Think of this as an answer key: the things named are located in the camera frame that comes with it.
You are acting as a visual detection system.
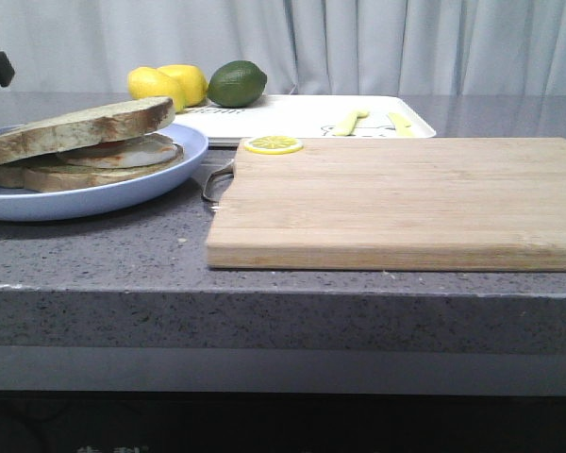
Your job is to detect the toast bread slice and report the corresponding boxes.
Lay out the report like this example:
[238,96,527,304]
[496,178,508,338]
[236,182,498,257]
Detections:
[0,143,184,193]
[0,96,176,165]

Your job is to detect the light blue round plate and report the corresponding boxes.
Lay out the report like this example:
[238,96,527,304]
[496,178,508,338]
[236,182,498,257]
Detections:
[0,125,208,222]

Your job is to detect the fried egg with yolk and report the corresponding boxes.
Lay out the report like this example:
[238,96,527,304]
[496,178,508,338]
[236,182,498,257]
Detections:
[57,133,179,169]

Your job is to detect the white rectangular tray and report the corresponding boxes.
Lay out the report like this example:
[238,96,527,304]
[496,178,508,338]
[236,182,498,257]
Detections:
[175,94,436,147]

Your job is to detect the front yellow lemon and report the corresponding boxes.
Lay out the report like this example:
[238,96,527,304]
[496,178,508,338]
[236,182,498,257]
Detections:
[127,66,187,113]

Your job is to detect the rear yellow lemon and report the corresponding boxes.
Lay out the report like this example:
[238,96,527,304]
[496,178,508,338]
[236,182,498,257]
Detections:
[158,64,208,107]

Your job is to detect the green lime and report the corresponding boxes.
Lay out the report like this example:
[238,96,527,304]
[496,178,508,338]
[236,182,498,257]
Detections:
[208,60,268,108]

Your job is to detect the yellow lemon slice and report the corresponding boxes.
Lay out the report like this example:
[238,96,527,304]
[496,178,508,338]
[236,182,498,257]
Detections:
[243,135,303,155]

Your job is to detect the yellow plastic fork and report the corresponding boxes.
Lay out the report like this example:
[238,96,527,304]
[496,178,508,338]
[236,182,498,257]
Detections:
[331,109,369,137]

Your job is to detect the white grey curtain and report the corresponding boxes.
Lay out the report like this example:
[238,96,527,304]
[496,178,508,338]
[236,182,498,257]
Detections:
[0,1,566,95]

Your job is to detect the yellow plastic knife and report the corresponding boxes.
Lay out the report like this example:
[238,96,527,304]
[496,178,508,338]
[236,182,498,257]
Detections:
[388,111,415,138]

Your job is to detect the wooden cutting board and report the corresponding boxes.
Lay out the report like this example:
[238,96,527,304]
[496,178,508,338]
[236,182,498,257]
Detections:
[206,138,566,272]

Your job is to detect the metal cutting board handle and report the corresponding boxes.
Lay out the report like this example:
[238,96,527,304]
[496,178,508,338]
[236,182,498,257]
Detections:
[201,159,235,212]

